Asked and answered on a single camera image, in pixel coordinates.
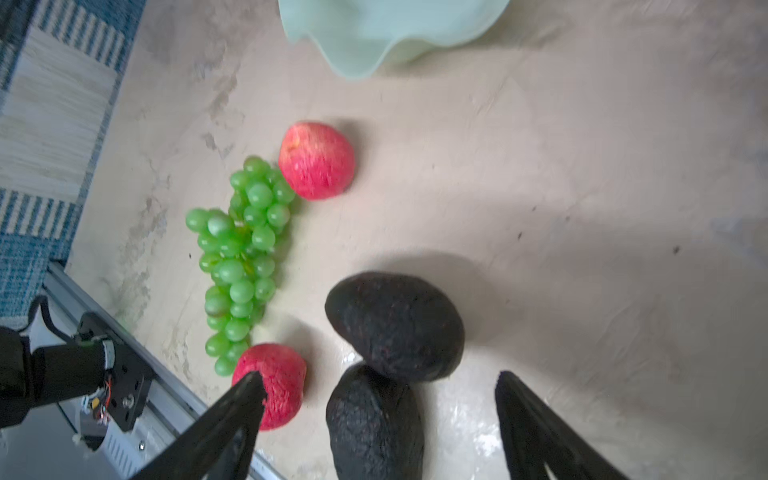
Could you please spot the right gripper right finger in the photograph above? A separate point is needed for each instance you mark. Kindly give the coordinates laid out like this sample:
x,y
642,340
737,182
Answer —
x,y
538,443

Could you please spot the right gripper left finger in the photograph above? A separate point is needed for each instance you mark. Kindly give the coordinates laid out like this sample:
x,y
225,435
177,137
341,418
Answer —
x,y
220,444

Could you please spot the red fake apple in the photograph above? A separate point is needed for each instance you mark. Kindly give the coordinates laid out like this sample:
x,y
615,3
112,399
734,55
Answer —
x,y
316,160
283,372

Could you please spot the dark fake avocado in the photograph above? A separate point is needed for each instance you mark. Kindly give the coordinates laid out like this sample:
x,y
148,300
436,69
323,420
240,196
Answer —
x,y
401,325
375,427

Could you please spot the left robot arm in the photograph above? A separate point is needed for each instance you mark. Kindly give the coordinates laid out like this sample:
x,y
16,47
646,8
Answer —
x,y
47,375

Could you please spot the green fake grape bunch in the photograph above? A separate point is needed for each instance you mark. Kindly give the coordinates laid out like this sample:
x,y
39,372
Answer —
x,y
240,246

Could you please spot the light green scalloped bowl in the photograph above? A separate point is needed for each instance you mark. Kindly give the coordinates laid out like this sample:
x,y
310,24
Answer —
x,y
357,37

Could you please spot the aluminium front rail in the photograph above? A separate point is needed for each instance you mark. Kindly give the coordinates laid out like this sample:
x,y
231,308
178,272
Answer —
x,y
171,408

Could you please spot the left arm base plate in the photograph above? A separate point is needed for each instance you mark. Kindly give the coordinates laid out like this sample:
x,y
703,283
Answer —
x,y
113,380

